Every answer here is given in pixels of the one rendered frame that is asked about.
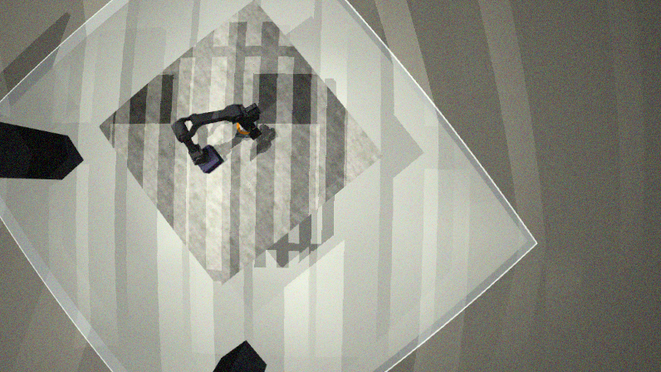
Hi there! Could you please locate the orange round plate with holes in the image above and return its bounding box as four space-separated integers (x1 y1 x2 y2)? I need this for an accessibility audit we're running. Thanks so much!
237 123 250 135

